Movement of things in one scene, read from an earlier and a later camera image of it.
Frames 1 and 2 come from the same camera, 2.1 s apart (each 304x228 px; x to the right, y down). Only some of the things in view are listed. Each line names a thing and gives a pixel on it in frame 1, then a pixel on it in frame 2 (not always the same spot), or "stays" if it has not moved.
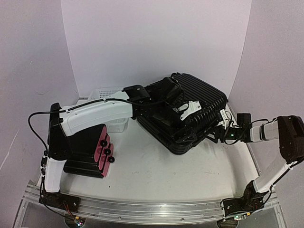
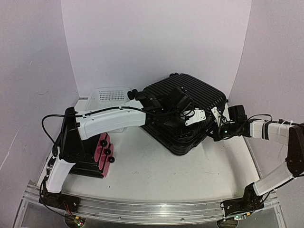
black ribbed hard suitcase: [199, 105] stays
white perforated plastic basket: [118, 126] stays
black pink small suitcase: [92, 152] stays
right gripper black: [219, 133] -> [217, 137]
